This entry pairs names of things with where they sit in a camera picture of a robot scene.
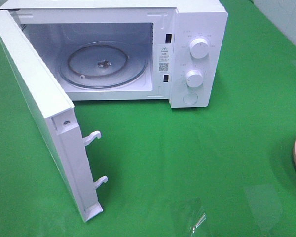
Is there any white microwave door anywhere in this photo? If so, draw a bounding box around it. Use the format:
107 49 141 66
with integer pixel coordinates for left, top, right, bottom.
0 10 108 222

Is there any white microwave oven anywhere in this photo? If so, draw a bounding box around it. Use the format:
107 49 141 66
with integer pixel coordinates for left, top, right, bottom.
0 0 228 108

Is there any white microwave knob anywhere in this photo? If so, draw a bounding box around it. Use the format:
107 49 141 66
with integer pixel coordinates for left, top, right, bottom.
189 37 210 59
185 70 204 88

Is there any round white door button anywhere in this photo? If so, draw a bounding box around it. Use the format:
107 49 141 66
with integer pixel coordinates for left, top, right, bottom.
183 93 198 105

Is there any green table cloth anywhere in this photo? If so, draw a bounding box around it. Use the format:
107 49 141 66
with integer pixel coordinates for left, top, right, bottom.
0 0 296 237

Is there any glass microwave turntable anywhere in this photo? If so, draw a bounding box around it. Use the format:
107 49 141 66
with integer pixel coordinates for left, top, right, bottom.
59 41 151 89

